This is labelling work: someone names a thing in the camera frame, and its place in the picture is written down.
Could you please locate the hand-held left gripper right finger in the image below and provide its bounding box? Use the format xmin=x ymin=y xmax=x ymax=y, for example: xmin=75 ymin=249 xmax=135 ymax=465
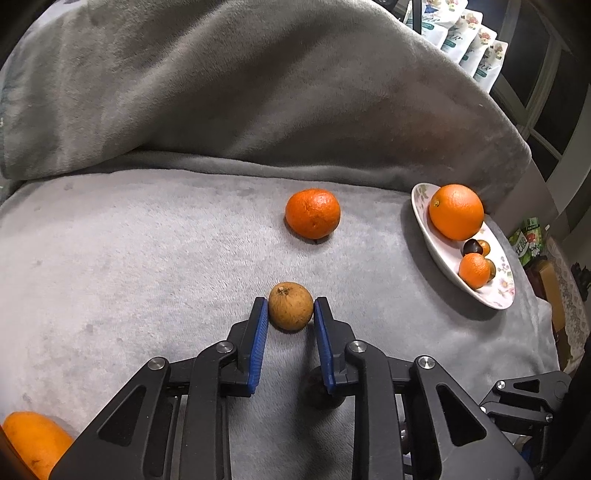
xmin=313 ymin=296 xmax=536 ymax=480

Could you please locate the tiny orange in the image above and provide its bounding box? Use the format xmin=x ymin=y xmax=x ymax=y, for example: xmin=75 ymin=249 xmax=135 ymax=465
xmin=458 ymin=253 xmax=491 ymax=290

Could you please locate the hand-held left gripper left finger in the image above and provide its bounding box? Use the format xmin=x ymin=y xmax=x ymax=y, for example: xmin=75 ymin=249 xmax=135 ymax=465
xmin=48 ymin=296 xmax=269 ymax=480

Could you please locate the white floral plate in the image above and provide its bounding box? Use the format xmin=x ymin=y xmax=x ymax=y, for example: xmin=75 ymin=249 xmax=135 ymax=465
xmin=411 ymin=183 xmax=515 ymax=310

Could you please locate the green packet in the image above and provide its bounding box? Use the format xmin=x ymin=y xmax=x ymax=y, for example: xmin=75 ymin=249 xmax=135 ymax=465
xmin=508 ymin=217 xmax=550 ymax=266

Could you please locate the white lace cloth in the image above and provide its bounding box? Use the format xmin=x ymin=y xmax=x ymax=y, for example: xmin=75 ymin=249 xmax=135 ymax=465
xmin=547 ymin=235 xmax=591 ymax=370

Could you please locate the white window frame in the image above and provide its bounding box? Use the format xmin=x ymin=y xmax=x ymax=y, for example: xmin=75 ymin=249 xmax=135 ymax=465
xmin=489 ymin=0 xmax=591 ymax=208

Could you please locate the large bumpy orange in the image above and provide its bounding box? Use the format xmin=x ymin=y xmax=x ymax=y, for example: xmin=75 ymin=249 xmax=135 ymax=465
xmin=2 ymin=412 xmax=75 ymax=480

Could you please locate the round tangerine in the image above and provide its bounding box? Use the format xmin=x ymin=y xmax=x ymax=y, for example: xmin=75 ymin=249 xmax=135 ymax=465
xmin=285 ymin=188 xmax=342 ymax=241

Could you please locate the grey fleece blanket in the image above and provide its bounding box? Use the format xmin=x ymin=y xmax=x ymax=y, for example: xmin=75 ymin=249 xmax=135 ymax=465
xmin=0 ymin=0 xmax=561 ymax=480

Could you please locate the smooth navel orange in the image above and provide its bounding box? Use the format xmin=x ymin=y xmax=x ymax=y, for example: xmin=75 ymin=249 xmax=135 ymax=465
xmin=428 ymin=184 xmax=485 ymax=241

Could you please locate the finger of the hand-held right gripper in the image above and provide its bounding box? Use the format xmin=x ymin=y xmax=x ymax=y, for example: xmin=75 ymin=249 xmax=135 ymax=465
xmin=480 ymin=371 xmax=573 ymax=435

